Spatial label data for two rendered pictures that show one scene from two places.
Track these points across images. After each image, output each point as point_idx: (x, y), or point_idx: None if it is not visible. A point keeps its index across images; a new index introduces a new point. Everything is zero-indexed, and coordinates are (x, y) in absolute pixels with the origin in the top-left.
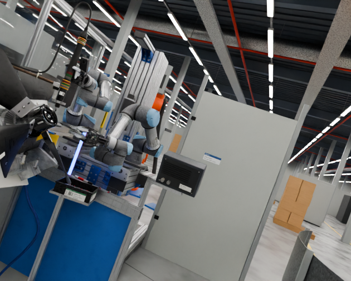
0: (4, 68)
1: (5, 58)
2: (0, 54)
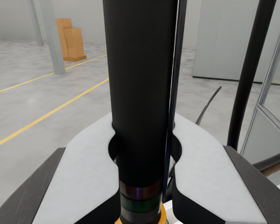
0: (197, 119)
1: (207, 103)
2: (211, 97)
